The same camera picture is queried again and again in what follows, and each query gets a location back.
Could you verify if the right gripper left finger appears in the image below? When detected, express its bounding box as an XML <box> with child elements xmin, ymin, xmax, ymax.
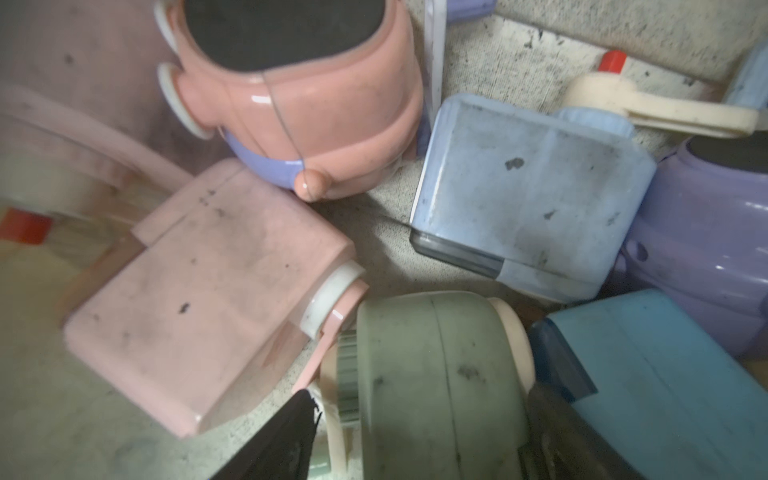
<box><xmin>212</xmin><ymin>389</ymin><xmax>319</xmax><ymax>480</ymax></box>

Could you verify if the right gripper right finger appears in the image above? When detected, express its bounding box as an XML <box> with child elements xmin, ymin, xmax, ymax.
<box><xmin>527</xmin><ymin>383</ymin><xmax>643</xmax><ymax>479</ymax></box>

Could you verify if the grey green round sharpener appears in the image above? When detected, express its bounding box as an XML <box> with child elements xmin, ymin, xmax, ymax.
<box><xmin>314</xmin><ymin>291</ymin><xmax>537</xmax><ymax>479</ymax></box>

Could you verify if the small pink sharpener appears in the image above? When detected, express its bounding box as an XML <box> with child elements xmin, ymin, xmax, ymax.
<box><xmin>63</xmin><ymin>159</ymin><xmax>368</xmax><ymax>438</ymax></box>

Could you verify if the purple small pencil sharpener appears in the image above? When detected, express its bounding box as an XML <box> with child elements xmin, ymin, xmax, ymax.
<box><xmin>604</xmin><ymin>131</ymin><xmax>767</xmax><ymax>359</ymax></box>

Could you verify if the pale blue block sharpener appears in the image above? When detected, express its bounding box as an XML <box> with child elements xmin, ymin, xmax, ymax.
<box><xmin>410</xmin><ymin>93</ymin><xmax>656</xmax><ymax>304</ymax></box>

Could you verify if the pink robot shaped sharpener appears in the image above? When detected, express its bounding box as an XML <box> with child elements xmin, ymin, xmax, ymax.
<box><xmin>153</xmin><ymin>1</ymin><xmax>424</xmax><ymax>202</ymax></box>

